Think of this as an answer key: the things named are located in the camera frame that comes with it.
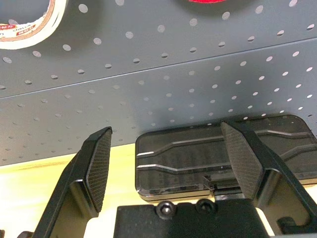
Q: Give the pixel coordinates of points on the red tape roll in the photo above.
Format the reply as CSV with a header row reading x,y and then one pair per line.
x,y
203,1

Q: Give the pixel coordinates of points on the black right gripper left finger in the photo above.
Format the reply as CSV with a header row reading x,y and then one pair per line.
x,y
74,193

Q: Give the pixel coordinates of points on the white tape roll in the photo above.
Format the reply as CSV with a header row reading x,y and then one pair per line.
x,y
29,34

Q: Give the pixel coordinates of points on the black plastic tool case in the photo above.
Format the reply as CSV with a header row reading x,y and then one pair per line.
x,y
178,161

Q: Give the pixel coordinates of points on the dark grey metal pegboard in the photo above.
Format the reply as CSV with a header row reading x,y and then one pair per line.
x,y
173,62

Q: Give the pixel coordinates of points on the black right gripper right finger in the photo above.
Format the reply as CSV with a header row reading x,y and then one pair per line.
x,y
247,161

